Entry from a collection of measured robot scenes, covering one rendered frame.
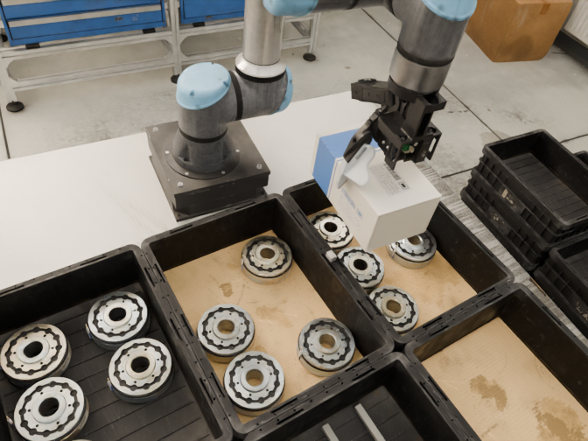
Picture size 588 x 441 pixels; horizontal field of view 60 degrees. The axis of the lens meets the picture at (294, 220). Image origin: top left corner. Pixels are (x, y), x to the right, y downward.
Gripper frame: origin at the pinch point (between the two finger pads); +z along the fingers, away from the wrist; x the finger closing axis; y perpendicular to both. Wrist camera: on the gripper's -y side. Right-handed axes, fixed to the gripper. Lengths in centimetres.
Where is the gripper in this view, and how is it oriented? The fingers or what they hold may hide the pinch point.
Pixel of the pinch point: (373, 174)
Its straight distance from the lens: 86.2
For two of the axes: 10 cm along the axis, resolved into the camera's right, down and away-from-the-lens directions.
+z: -1.2, 6.5, 7.5
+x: 8.9, -2.6, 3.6
